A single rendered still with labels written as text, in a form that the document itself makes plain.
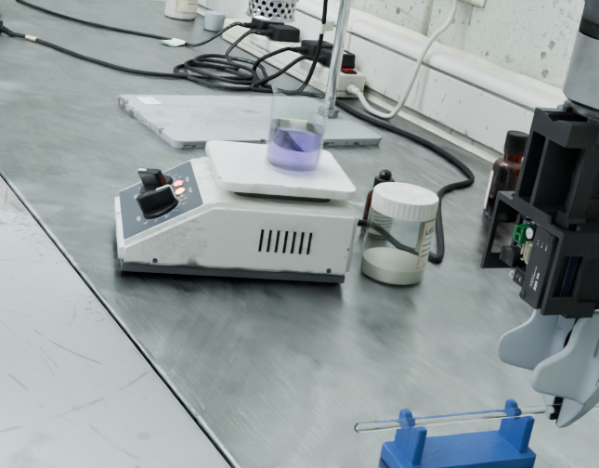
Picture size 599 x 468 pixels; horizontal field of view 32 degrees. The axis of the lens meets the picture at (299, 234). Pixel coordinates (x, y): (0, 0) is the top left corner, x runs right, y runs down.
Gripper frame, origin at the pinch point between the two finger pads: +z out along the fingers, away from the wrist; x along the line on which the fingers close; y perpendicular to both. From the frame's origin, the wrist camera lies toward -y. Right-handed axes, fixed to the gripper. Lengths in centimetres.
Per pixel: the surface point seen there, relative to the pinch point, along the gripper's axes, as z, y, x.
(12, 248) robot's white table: 4.0, 30.9, -36.3
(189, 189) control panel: -2.4, 16.6, -34.0
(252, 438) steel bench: 3.8, 20.5, -4.8
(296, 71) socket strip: 2, -23, -103
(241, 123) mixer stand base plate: 3, -3, -73
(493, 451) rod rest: 2.7, 5.8, 0.7
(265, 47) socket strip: 1, -21, -114
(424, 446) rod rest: 2.7, 10.2, -0.7
